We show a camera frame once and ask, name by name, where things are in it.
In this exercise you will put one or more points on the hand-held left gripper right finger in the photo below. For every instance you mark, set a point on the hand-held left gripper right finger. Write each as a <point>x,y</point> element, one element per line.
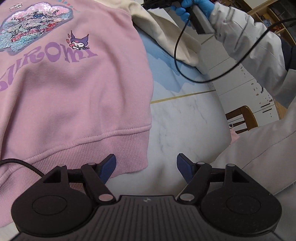
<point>185,167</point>

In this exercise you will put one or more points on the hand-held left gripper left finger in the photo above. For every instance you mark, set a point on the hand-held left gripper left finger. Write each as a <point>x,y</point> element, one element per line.
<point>107,167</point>

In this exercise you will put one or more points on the pink sweatshirt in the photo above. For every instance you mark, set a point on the pink sweatshirt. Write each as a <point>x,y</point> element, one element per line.
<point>69,92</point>

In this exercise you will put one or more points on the person's left forearm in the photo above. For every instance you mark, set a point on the person's left forearm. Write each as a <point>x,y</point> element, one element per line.
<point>254,153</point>

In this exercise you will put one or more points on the person's right forearm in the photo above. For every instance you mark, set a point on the person's right forearm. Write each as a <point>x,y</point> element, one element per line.
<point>254,44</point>

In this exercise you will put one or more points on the person's right hand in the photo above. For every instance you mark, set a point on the person's right hand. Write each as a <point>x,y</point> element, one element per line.
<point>200,3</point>

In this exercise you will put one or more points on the light pink cloth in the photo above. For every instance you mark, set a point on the light pink cloth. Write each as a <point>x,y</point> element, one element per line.
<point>233,136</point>

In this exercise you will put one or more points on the wooden shelf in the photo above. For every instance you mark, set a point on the wooden shelf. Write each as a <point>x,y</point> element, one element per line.
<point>277,11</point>

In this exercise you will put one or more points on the wooden chair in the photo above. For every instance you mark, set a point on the wooden chair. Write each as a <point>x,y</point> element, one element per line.
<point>242,115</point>

